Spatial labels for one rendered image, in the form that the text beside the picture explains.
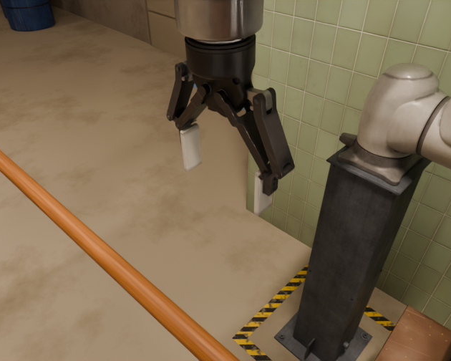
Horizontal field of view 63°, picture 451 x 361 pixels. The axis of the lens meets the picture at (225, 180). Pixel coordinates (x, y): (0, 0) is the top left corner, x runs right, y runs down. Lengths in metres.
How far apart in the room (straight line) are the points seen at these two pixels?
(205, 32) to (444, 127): 0.70
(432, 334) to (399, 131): 0.64
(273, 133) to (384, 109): 0.63
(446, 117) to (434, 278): 1.09
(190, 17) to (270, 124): 0.13
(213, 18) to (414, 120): 0.71
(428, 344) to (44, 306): 1.67
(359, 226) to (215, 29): 0.91
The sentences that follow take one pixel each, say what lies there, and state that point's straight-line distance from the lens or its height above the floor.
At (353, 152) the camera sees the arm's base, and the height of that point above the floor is 1.02.
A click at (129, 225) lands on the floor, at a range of 2.35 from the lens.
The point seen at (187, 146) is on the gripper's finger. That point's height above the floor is 1.33.
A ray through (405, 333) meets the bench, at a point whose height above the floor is 0.58.
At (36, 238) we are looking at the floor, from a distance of 2.46.
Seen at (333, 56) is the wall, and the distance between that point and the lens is 1.62.
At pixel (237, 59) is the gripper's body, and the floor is 1.48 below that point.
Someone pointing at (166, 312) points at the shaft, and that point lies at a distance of 0.50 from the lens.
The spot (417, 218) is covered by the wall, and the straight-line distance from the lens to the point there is 1.76.
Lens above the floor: 1.62
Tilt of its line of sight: 39 degrees down
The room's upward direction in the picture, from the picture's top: straight up
